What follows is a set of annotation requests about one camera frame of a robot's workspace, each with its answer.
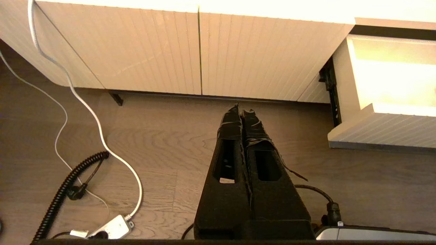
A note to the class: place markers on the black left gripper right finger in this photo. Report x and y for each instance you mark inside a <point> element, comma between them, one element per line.
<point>279,204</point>

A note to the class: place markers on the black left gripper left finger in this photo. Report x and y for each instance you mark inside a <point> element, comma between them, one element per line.
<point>228,204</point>

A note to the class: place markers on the white low cabinet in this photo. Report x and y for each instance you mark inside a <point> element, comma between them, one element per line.
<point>136,51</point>

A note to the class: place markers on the white black left wrist device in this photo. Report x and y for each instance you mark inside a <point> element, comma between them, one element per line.
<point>374,234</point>

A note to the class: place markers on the white power strip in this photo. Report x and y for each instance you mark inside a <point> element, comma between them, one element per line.
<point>114,227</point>

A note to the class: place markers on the black drawer slide rail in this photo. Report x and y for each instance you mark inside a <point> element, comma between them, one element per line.
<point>333,102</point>

